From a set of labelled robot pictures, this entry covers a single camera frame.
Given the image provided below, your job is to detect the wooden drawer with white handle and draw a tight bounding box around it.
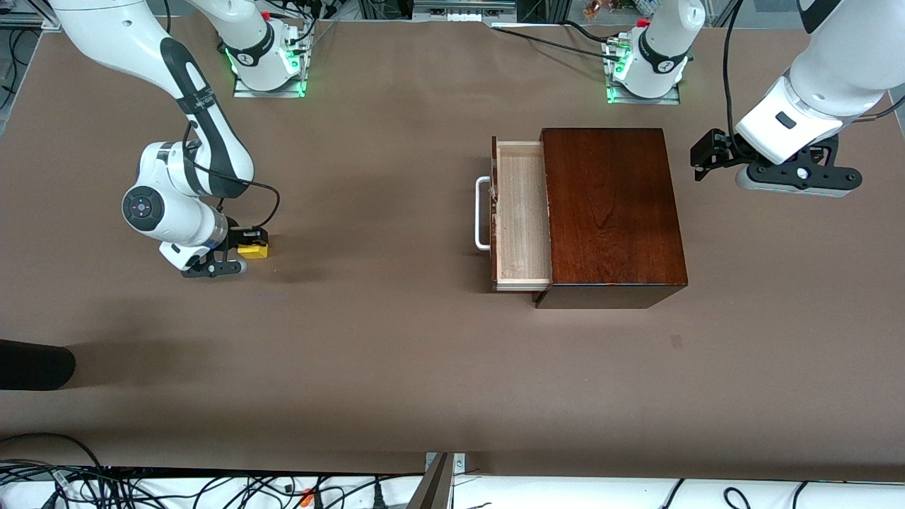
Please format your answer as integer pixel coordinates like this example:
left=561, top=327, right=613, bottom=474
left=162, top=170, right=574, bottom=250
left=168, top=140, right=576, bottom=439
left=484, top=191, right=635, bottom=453
left=474, top=136, right=553, bottom=293

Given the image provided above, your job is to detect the dark wooden drawer cabinet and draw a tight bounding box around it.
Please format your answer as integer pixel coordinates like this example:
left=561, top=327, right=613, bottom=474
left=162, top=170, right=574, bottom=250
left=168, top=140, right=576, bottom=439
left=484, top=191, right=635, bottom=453
left=534, top=127, right=689, bottom=310

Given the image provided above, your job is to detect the black cylinder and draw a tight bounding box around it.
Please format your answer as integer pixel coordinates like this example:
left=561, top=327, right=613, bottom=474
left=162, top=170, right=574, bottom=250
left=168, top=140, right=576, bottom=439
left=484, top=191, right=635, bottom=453
left=0, top=339, right=76, bottom=391

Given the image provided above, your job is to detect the grey device with sockets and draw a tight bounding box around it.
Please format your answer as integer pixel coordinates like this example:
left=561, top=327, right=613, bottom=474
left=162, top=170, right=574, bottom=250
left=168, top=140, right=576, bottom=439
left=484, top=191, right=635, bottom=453
left=412, top=0, right=517, bottom=23

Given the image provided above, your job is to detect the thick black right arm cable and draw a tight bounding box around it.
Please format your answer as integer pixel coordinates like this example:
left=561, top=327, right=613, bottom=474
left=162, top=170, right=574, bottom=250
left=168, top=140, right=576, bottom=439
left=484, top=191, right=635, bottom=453
left=182, top=120, right=281, bottom=230

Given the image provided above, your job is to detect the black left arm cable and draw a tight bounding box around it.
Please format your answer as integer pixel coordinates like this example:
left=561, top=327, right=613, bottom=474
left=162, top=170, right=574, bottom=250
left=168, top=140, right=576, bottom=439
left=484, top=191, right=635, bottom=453
left=722, top=0, right=750, bottom=160

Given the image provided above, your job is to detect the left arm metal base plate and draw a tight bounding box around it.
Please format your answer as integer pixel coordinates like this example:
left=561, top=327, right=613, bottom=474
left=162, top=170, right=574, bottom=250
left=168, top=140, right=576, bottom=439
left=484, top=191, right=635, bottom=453
left=605, top=35, right=682, bottom=105

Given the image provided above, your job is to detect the black cable on table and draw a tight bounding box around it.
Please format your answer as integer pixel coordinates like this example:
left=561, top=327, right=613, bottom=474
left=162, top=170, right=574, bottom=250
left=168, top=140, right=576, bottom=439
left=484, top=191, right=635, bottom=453
left=491, top=25, right=616, bottom=54

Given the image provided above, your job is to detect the tangled black cable bundle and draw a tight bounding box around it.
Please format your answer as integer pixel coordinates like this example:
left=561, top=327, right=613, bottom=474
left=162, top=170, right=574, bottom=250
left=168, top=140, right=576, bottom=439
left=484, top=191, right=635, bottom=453
left=0, top=433, right=425, bottom=509

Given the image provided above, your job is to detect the metal bracket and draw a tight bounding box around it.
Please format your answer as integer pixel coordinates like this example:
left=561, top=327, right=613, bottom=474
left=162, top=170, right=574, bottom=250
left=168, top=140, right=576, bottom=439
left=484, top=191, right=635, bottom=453
left=407, top=452, right=467, bottom=509

